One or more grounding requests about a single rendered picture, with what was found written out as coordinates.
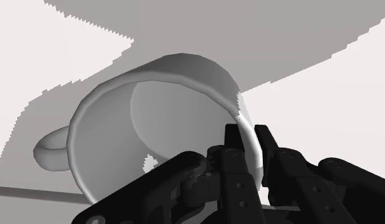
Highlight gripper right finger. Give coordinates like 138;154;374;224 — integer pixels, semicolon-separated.
254;124;385;224

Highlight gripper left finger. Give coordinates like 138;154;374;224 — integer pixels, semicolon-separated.
71;123;267;224

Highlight white mug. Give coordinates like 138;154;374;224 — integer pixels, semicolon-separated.
33;53;263;206

